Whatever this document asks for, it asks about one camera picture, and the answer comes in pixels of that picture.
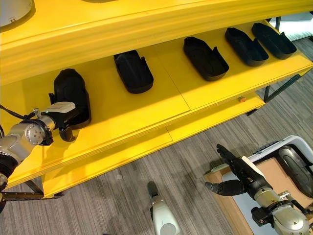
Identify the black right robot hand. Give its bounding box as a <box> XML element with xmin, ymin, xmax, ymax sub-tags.
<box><xmin>204</xmin><ymin>143</ymin><xmax>269</xmax><ymax>197</ymax></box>

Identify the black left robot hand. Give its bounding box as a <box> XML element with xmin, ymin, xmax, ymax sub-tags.
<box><xmin>45</xmin><ymin>101</ymin><xmax>80</xmax><ymax>142</ymax></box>

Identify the black sole-shaped part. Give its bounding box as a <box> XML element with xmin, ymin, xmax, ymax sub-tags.
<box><xmin>278</xmin><ymin>145</ymin><xmax>313</xmax><ymax>198</ymax></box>
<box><xmin>183</xmin><ymin>36</ymin><xmax>230</xmax><ymax>82</ymax></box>
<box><xmin>251</xmin><ymin>23</ymin><xmax>297</xmax><ymax>60</ymax></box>
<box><xmin>113</xmin><ymin>49</ymin><xmax>155</xmax><ymax>94</ymax></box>
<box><xmin>224</xmin><ymin>27</ymin><xmax>269</xmax><ymax>67</ymax></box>
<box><xmin>48</xmin><ymin>69</ymin><xmax>92</xmax><ymax>128</ymax></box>

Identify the yellow shelf unit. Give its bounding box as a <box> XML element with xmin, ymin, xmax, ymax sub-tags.
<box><xmin>0</xmin><ymin>0</ymin><xmax>313</xmax><ymax>202</ymax></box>

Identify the brown cardboard sheet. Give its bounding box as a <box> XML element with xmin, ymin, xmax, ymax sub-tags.
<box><xmin>204</xmin><ymin>158</ymin><xmax>313</xmax><ymax>235</ymax></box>

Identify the silver robot leg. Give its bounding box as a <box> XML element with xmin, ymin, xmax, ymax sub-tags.
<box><xmin>147</xmin><ymin>181</ymin><xmax>181</xmax><ymax>235</ymax></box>

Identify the white round object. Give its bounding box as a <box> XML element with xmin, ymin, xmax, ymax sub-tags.
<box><xmin>0</xmin><ymin>0</ymin><xmax>37</xmax><ymax>27</ymax></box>

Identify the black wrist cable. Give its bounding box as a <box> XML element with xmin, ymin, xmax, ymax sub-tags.
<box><xmin>0</xmin><ymin>104</ymin><xmax>34</xmax><ymax>120</ymax></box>

